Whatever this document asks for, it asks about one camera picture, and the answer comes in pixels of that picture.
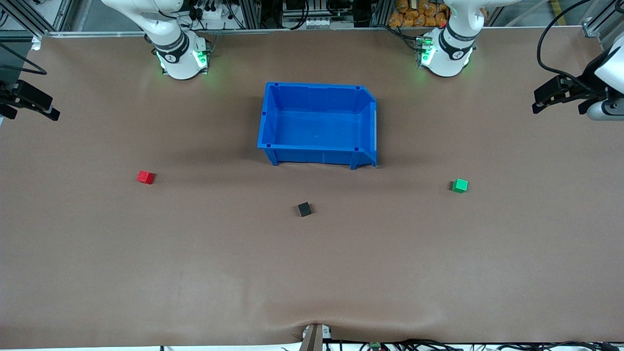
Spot orange snack bag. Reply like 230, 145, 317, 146
389, 0, 449, 28

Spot white power strip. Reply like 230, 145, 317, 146
188, 0, 226, 21

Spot blue plastic storage bin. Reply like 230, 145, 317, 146
257, 82, 378, 170

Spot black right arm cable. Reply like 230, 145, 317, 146
0, 42, 48, 76

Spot aluminium frame profile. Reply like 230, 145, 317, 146
582, 0, 624, 49

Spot black cable bundle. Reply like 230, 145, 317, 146
336, 339, 624, 351

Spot metal table edge bracket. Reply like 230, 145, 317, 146
301, 323, 333, 351

